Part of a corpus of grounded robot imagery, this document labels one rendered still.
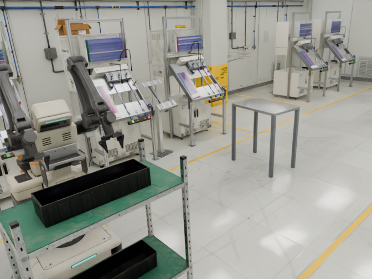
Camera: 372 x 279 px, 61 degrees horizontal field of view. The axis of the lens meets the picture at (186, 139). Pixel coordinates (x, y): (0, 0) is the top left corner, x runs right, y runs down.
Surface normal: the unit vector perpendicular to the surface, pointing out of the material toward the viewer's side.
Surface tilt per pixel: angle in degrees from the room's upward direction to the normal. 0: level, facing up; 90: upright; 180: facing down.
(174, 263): 0
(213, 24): 90
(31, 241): 0
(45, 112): 43
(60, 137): 98
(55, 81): 90
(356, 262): 0
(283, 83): 90
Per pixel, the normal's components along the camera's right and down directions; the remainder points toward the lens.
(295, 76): -0.75, 0.26
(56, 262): -0.05, -0.94
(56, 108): 0.40, -0.53
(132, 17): 0.66, 0.23
